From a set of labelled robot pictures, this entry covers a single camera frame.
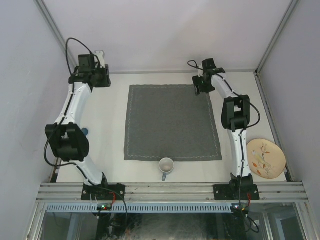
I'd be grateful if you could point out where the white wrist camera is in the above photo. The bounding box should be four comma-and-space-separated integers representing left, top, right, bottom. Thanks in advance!
198, 69, 204, 78
93, 50, 106, 68

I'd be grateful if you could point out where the grey cloth placemat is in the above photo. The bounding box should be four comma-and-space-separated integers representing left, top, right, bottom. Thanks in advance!
124, 84, 223, 162

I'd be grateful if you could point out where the blue plastic spoon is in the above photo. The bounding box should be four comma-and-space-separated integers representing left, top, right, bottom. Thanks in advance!
81, 127, 89, 136

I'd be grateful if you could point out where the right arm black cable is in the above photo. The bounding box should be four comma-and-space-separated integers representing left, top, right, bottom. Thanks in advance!
187, 59, 261, 201

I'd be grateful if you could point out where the blue slotted cable duct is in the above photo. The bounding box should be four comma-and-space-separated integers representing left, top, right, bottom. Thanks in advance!
46, 202, 233, 214

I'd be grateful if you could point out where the beige bird pattern plate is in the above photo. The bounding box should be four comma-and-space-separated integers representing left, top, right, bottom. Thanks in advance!
246, 138, 287, 179

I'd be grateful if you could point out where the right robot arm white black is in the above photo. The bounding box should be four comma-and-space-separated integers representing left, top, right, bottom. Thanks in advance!
187, 58, 261, 201

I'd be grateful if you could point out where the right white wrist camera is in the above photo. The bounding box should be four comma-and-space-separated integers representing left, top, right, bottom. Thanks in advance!
198, 69, 204, 78

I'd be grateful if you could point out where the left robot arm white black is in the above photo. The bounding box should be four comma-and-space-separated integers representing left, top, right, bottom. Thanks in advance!
44, 50, 125, 201

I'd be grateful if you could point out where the white mug blue handle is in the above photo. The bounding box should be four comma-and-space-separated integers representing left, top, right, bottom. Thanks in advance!
158, 157, 175, 182

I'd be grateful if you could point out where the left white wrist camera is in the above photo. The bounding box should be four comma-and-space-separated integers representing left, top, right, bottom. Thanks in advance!
93, 50, 106, 68

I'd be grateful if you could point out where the aluminium front rail frame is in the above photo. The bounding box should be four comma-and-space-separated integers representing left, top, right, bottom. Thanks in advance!
36, 182, 309, 203

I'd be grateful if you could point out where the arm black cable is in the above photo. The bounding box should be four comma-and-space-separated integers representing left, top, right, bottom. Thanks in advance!
187, 59, 261, 201
43, 37, 101, 186

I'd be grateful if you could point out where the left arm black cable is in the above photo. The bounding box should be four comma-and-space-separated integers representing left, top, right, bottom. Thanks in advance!
43, 37, 101, 186

